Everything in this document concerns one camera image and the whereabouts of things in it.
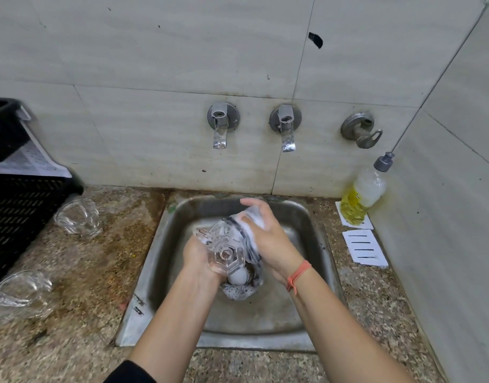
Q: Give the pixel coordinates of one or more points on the person's right hand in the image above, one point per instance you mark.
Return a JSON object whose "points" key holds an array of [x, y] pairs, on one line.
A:
{"points": [[276, 243]]}

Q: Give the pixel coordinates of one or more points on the person's left hand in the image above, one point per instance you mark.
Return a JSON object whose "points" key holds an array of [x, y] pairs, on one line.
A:
{"points": [[198, 263]]}

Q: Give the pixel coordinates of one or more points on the dark speckled sponge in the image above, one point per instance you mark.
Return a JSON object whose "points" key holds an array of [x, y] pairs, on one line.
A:
{"points": [[252, 249]]}

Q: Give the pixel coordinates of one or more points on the clear glass cup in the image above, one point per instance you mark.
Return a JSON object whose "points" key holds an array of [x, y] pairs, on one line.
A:
{"points": [[224, 251], [77, 217], [18, 293]]}

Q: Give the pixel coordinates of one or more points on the yellow dish soap bottle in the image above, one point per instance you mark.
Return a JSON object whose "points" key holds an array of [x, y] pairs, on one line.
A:
{"points": [[352, 209]]}

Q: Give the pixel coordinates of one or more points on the black dish rack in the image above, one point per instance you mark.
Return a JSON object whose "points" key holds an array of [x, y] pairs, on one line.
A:
{"points": [[22, 219]]}

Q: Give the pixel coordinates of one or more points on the person's left forearm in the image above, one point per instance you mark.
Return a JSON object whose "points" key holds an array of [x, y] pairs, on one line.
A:
{"points": [[172, 327]]}

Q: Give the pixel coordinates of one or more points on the person's right forearm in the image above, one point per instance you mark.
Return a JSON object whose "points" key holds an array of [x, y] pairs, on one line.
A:
{"points": [[348, 335]]}

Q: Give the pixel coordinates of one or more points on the stainless steel sink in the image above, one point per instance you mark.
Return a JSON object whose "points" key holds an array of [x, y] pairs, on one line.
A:
{"points": [[308, 243]]}

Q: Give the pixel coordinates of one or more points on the orange wrist thread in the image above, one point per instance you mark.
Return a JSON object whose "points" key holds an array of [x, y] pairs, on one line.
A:
{"points": [[298, 275]]}

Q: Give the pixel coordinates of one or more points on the metal sink drain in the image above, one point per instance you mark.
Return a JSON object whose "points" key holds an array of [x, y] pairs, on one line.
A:
{"points": [[240, 279]]}

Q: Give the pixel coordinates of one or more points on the white drip tray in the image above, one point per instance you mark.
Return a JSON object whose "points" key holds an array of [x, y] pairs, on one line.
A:
{"points": [[28, 163]]}

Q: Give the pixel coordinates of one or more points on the black tape piece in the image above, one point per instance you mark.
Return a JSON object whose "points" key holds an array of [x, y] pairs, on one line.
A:
{"points": [[315, 40]]}

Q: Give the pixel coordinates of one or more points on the chrome wall tap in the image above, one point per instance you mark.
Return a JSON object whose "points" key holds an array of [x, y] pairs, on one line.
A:
{"points": [[222, 115], [285, 119]]}

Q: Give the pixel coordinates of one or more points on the grey wall valve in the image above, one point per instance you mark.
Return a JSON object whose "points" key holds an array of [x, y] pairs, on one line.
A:
{"points": [[356, 125]]}

